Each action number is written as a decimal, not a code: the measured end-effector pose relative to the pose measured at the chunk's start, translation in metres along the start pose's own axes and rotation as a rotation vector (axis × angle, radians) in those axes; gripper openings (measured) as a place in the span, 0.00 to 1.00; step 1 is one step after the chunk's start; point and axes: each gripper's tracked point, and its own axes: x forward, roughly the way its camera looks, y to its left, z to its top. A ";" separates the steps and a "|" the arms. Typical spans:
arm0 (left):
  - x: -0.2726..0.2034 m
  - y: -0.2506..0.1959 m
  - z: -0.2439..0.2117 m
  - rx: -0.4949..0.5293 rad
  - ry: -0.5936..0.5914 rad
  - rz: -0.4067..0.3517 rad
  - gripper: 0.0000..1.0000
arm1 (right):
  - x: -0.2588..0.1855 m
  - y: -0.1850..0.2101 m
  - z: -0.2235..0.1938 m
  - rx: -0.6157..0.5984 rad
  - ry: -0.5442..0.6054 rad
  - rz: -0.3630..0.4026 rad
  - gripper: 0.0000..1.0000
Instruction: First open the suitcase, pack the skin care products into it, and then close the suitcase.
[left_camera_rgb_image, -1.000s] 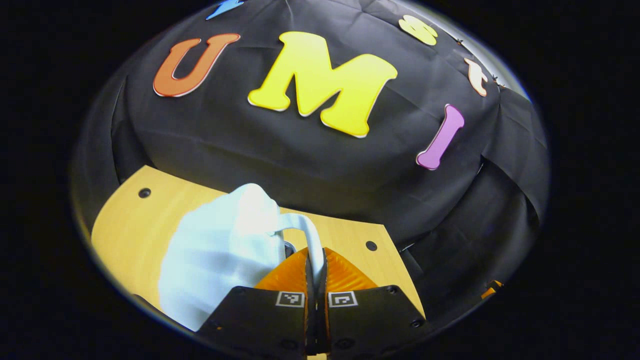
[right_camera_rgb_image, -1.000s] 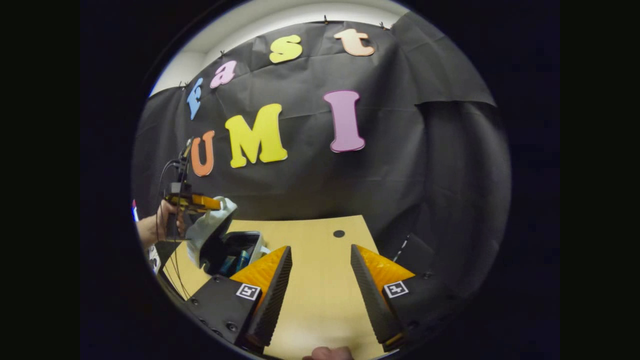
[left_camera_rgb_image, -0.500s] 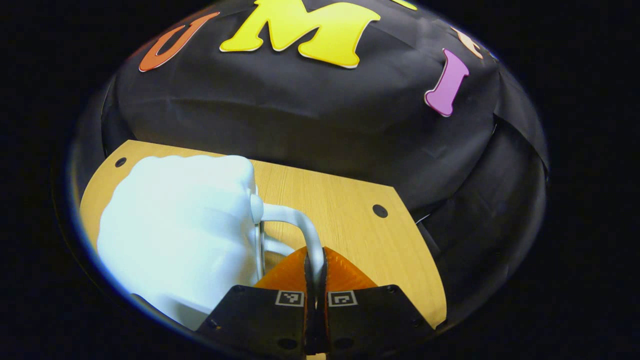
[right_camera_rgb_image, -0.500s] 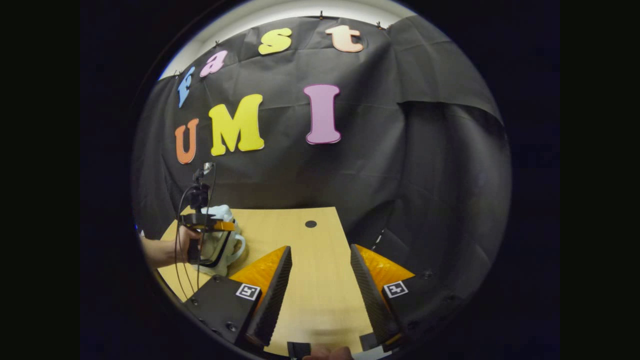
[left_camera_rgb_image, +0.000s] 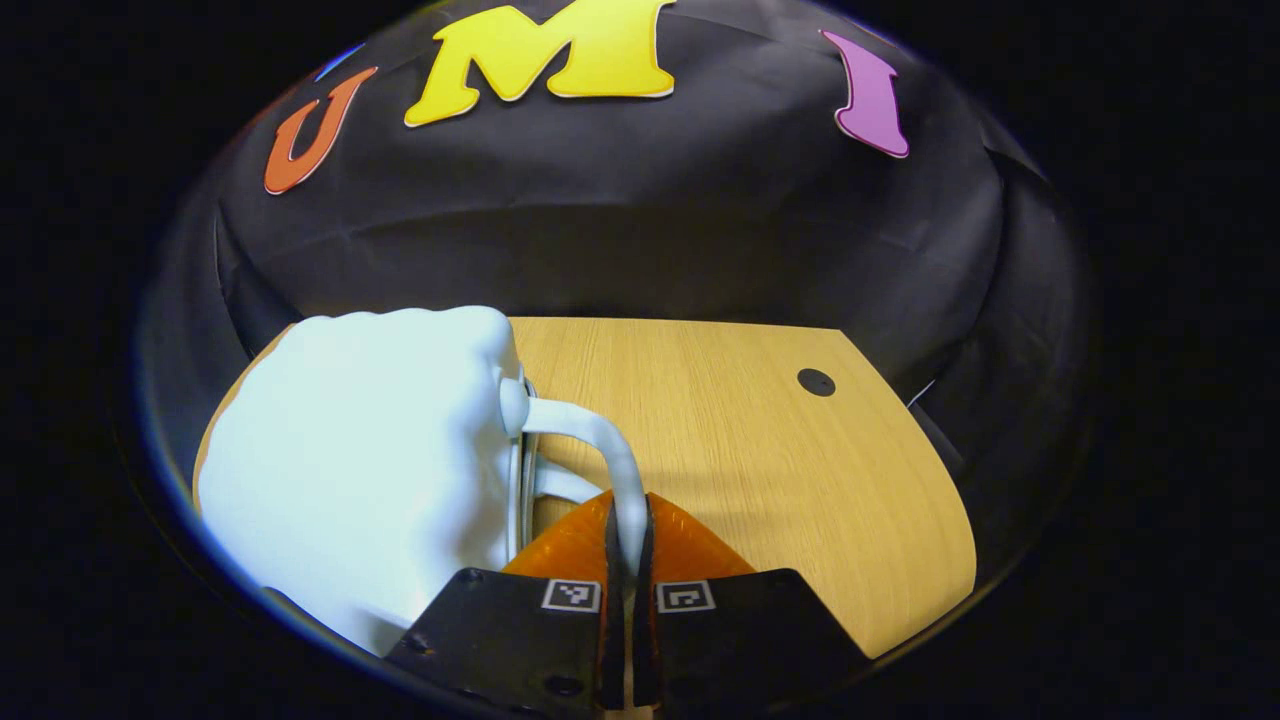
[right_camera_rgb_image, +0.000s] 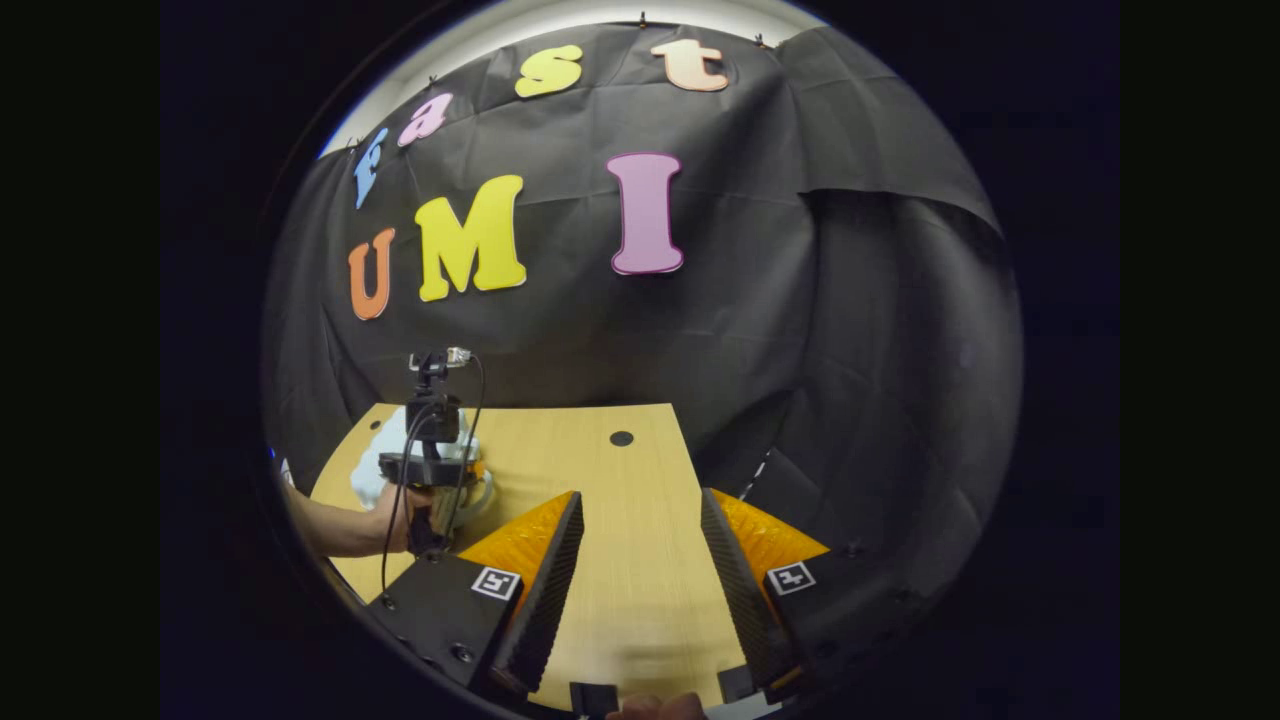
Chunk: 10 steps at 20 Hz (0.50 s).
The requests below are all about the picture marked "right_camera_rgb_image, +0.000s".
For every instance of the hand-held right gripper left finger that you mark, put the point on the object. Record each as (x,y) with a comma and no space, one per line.
(545,600)

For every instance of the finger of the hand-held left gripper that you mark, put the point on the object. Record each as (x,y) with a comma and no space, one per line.
(478,472)

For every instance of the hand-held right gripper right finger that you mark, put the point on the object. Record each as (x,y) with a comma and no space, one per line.
(745,600)

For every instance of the small pale blue suitcase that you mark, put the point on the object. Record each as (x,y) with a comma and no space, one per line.
(372,475)

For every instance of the black backdrop cloth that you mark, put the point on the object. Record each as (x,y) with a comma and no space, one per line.
(760,330)

